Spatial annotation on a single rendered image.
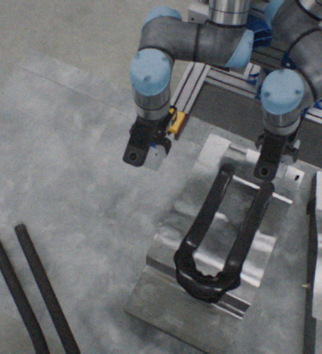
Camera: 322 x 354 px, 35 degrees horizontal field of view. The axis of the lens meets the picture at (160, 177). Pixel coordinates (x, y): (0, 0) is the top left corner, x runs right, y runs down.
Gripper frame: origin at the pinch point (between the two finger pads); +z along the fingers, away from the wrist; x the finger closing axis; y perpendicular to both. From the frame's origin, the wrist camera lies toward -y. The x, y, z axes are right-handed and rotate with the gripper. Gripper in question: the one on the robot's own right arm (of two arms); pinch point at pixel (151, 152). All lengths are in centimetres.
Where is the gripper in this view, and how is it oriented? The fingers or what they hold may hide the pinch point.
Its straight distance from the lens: 126.5
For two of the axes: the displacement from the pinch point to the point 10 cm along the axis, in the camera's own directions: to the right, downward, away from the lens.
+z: 0.2, 3.7, 9.3
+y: 4.4, -8.4, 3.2
